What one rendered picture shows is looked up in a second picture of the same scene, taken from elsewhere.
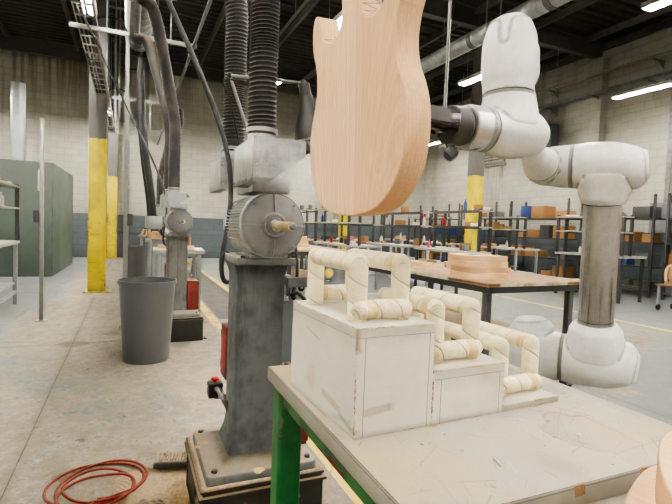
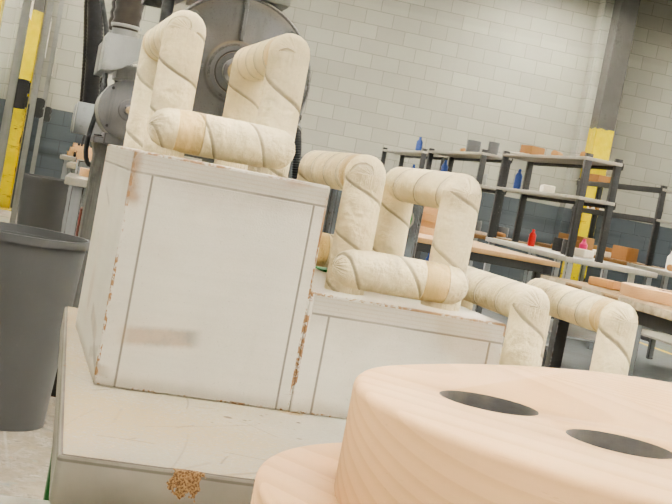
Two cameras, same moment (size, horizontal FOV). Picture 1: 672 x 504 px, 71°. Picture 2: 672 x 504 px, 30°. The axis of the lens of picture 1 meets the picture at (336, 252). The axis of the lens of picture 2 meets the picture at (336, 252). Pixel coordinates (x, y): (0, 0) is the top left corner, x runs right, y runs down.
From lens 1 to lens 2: 0.42 m
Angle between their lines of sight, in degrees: 11
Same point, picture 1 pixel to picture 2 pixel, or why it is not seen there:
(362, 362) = (137, 224)
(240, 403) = not seen: hidden behind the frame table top
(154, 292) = (31, 260)
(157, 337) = (21, 369)
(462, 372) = (386, 315)
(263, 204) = (216, 19)
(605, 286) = not seen: outside the picture
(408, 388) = (242, 312)
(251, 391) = not seen: hidden behind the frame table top
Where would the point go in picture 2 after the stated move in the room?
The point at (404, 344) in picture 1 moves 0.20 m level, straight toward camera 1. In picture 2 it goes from (244, 213) to (103, 198)
